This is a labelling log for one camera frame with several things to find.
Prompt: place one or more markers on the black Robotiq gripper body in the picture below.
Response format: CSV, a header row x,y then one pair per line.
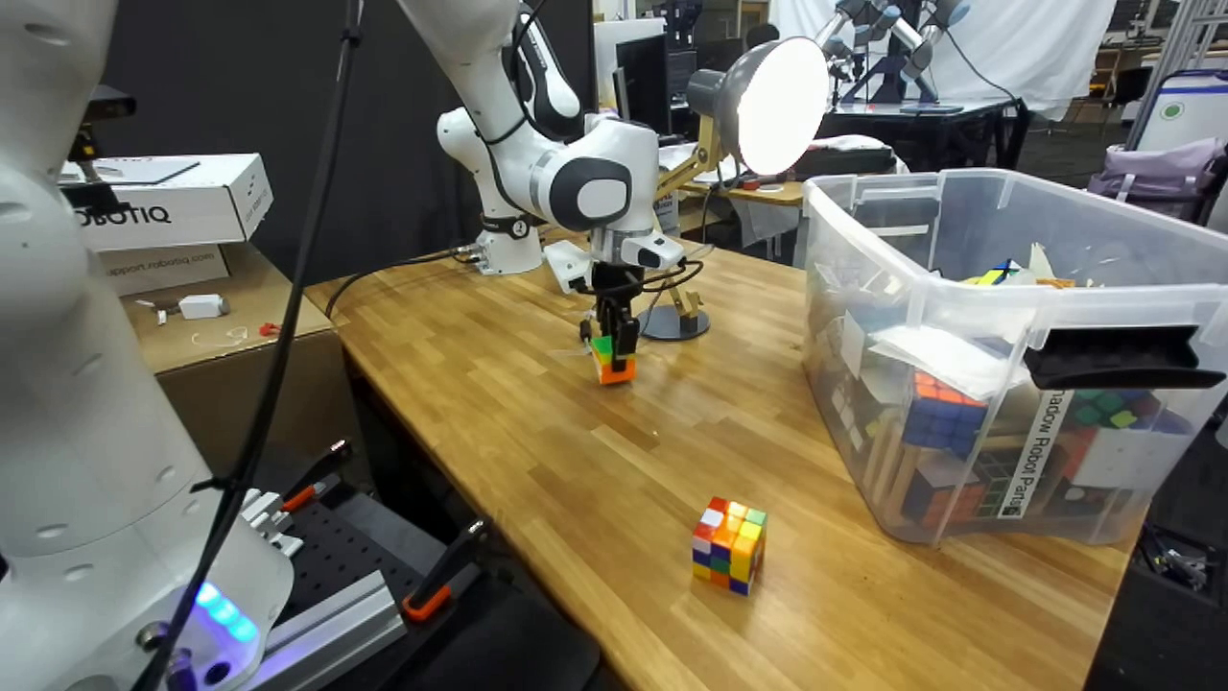
x,y
616,289

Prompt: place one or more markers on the green and red puzzle cube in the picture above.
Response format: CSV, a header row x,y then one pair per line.
x,y
619,372

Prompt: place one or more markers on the scrambled multicolour puzzle cube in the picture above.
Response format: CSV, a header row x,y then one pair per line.
x,y
732,548

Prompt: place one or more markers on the gold desk lamp dark shade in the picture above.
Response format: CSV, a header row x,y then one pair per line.
x,y
781,100

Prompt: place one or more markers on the blue and orange puzzle cube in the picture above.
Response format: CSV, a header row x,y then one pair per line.
x,y
945,415

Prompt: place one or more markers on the clear plastic storage bin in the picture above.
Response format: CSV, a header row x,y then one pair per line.
x,y
922,256

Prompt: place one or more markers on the black perforated breadboard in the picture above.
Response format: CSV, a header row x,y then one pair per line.
x,y
499,638

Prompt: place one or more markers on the small red item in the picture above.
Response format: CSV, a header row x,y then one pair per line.
x,y
265,326

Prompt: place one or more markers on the brown cardboard box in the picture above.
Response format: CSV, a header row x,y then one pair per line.
x,y
244,386

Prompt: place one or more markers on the grey background robot gripper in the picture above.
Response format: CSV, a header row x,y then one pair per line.
x,y
895,41

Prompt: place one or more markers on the aluminium extrusion bar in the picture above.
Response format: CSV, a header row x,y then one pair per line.
x,y
270,521
339,628

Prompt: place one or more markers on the small white device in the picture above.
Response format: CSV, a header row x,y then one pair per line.
x,y
202,310

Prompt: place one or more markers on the white bin label sticker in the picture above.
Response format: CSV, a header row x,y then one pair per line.
x,y
1035,453

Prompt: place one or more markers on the white Robotiq carton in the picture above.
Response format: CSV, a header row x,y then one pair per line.
x,y
179,198

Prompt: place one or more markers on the white hanging sheet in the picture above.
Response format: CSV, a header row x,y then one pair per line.
x,y
1023,50

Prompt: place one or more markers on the white robot with blue light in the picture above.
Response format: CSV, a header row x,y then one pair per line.
x,y
77,448

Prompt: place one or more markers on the purple bag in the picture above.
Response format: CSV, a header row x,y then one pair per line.
x,y
1155,175

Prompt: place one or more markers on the white storage box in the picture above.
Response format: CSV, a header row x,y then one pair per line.
x,y
1191,118

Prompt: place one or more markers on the black camera on stand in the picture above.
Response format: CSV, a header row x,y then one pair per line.
x,y
115,100

